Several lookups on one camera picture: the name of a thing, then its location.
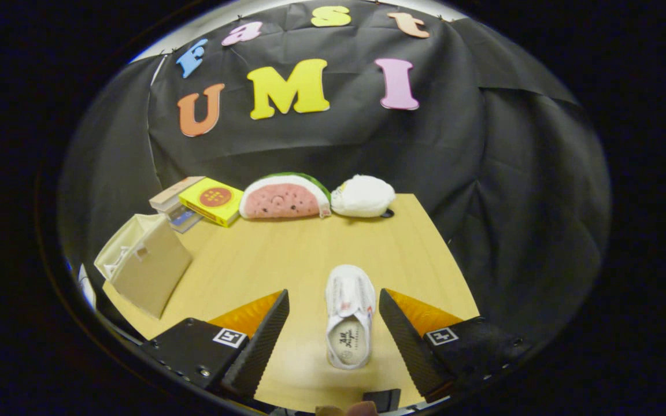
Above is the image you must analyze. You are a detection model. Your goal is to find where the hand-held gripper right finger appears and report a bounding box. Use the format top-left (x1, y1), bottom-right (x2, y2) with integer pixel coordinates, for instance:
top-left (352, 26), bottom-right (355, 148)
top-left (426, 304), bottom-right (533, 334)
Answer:
top-left (379, 288), bottom-right (533, 403)

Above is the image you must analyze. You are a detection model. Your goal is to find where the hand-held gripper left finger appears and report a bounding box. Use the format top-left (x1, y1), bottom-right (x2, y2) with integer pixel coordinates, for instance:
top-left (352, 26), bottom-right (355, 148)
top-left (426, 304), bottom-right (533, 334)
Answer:
top-left (136, 289), bottom-right (290, 399)

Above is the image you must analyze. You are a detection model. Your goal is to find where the beige fabric storage box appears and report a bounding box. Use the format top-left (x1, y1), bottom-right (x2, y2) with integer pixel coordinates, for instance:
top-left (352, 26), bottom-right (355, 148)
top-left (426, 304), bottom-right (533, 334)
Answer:
top-left (94, 214), bottom-right (193, 320)

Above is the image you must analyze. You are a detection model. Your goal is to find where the watermelon slice plush toy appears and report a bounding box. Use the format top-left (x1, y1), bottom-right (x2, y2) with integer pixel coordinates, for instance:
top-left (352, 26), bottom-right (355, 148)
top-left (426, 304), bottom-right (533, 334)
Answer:
top-left (239, 172), bottom-right (332, 220)

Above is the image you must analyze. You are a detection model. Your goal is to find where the blue book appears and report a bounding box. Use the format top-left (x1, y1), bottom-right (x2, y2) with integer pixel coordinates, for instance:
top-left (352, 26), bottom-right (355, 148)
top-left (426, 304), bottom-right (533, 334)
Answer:
top-left (170, 209), bottom-right (205, 234)

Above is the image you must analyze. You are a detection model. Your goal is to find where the white plush toy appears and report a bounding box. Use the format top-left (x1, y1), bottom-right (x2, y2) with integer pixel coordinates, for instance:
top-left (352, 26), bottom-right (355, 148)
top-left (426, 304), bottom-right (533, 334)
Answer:
top-left (331, 174), bottom-right (396, 218)

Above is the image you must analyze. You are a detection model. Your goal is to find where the yellow book with red circle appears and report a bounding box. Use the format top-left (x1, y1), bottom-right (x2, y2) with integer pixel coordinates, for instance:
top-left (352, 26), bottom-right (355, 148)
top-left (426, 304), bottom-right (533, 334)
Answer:
top-left (179, 177), bottom-right (245, 228)

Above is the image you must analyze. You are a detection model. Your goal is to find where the grey book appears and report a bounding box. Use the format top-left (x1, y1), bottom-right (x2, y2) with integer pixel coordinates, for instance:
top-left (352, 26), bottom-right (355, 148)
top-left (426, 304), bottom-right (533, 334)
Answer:
top-left (160, 202), bottom-right (195, 223)

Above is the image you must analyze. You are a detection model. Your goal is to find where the black backdrop cloth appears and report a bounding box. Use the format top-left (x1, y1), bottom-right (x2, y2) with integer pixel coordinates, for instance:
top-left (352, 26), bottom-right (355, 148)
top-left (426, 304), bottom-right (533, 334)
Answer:
top-left (58, 0), bottom-right (611, 347)

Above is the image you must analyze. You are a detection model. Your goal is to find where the beige book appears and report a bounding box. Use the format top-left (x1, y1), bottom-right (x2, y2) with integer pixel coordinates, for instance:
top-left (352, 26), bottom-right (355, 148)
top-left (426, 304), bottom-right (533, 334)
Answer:
top-left (149, 176), bottom-right (206, 212)

